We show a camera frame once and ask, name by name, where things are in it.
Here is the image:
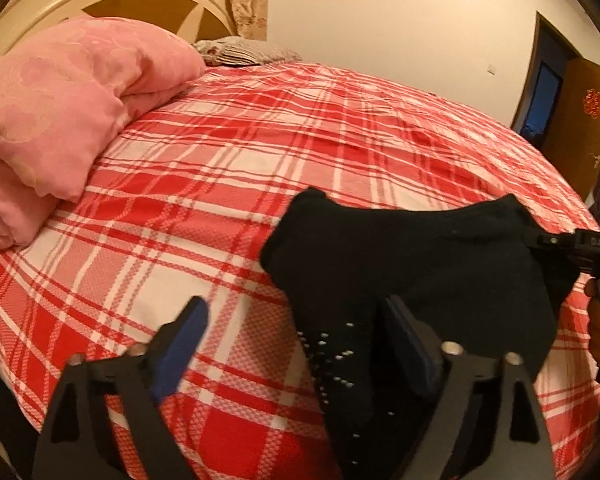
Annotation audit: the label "pink quilt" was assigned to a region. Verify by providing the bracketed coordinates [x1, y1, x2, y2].
[0, 16, 207, 254]

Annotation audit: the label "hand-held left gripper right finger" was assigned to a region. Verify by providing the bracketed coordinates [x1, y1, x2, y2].
[380, 295, 558, 480]

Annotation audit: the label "grey patterned pillow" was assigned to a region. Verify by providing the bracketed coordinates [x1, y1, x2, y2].
[192, 37, 304, 67]

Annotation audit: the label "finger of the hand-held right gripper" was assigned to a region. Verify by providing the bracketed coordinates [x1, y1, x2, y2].
[522, 226, 578, 262]

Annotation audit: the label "brown wooden door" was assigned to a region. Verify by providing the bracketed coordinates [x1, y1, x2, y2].
[540, 57, 600, 202]

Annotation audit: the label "red plaid bed sheet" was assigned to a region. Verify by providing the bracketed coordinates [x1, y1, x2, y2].
[0, 60, 600, 480]

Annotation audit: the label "black pants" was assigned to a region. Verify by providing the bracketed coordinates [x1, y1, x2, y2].
[259, 187, 581, 480]

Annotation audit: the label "red door decoration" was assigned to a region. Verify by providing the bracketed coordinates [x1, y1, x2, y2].
[582, 88, 600, 120]

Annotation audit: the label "wooden door frame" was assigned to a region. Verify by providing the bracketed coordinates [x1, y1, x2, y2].
[510, 10, 584, 147]

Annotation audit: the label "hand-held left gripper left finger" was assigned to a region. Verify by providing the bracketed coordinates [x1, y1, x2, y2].
[30, 296, 211, 480]

